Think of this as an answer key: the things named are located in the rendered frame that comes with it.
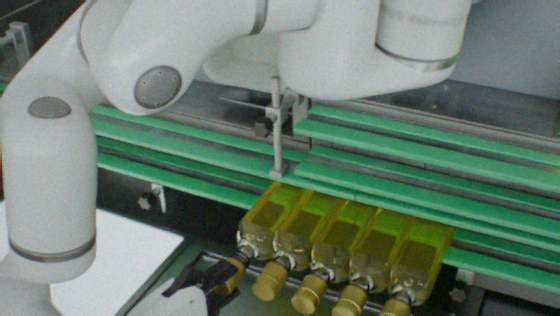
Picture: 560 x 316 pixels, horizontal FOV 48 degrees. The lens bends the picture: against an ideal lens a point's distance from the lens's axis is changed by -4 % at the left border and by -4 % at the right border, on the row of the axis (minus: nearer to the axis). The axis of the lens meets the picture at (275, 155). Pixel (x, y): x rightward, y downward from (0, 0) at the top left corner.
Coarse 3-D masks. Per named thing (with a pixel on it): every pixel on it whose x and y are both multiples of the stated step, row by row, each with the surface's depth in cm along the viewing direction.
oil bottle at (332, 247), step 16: (336, 208) 98; (352, 208) 97; (368, 208) 97; (336, 224) 94; (352, 224) 94; (320, 240) 91; (336, 240) 91; (352, 240) 91; (320, 256) 89; (336, 256) 89; (336, 272) 89
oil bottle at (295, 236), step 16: (304, 192) 101; (320, 192) 100; (304, 208) 97; (320, 208) 97; (288, 224) 94; (304, 224) 94; (320, 224) 95; (288, 240) 92; (304, 240) 91; (304, 256) 92
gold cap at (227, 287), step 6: (228, 258) 91; (234, 264) 89; (240, 264) 90; (240, 270) 90; (234, 276) 88; (240, 276) 89; (228, 282) 87; (234, 282) 88; (216, 288) 89; (222, 288) 88; (228, 288) 87; (222, 294) 89; (228, 294) 88
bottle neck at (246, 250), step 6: (240, 246) 93; (246, 246) 93; (252, 246) 93; (234, 252) 92; (240, 252) 92; (246, 252) 92; (252, 252) 93; (234, 258) 91; (240, 258) 91; (246, 258) 92; (252, 258) 93; (246, 264) 91
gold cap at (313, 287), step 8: (304, 280) 87; (312, 280) 86; (320, 280) 86; (304, 288) 85; (312, 288) 85; (320, 288) 86; (296, 296) 84; (304, 296) 84; (312, 296) 84; (320, 296) 85; (296, 304) 85; (304, 304) 84; (312, 304) 84; (304, 312) 85; (312, 312) 85
